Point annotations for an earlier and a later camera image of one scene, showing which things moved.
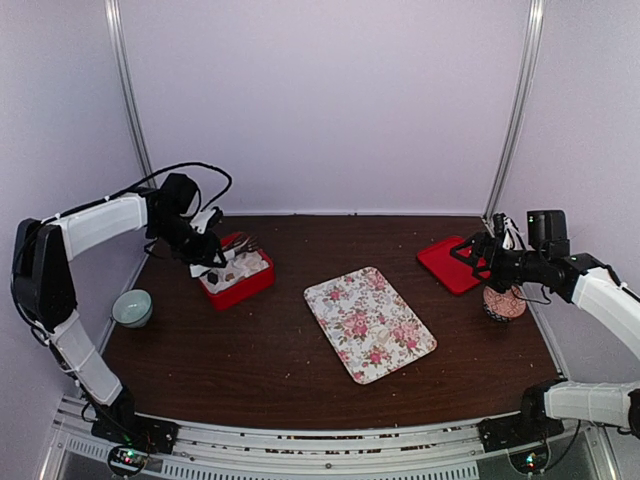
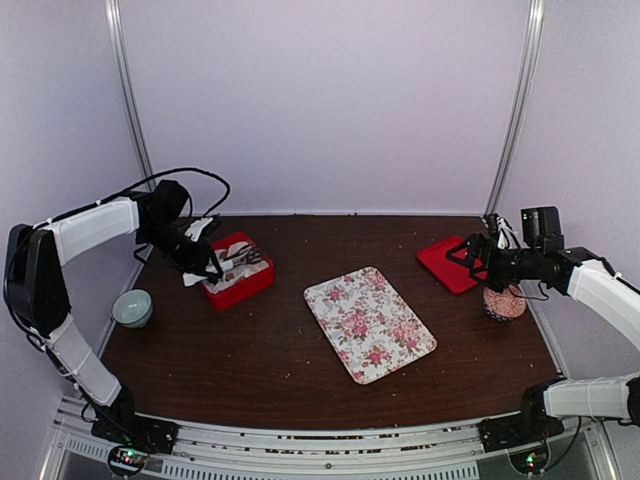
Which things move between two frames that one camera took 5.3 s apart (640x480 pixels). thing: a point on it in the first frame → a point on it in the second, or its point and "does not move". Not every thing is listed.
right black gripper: x=495 y=281 does not move
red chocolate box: x=251 y=272 does not move
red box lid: x=455 y=273 does not move
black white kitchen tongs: x=240 y=245 → x=248 y=255
